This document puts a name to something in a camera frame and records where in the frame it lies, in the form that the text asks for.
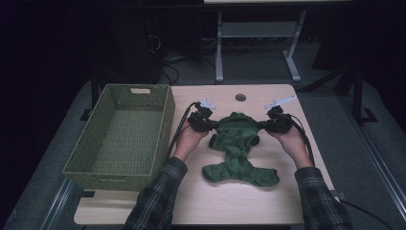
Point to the grey table edge clip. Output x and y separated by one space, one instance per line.
338 195

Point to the metal floor rail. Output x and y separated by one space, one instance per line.
383 166
59 204

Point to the person's left hand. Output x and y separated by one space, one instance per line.
186 142

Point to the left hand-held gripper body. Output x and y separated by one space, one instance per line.
199 119

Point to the white desk with metal frame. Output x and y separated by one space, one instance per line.
258 29

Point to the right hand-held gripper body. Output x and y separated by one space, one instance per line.
279 123

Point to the black metal stand leg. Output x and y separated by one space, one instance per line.
357 96

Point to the person's right hand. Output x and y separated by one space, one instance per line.
295 145

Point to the green woven basket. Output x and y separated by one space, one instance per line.
127 137

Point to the green fleece garment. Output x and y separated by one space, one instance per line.
237 142

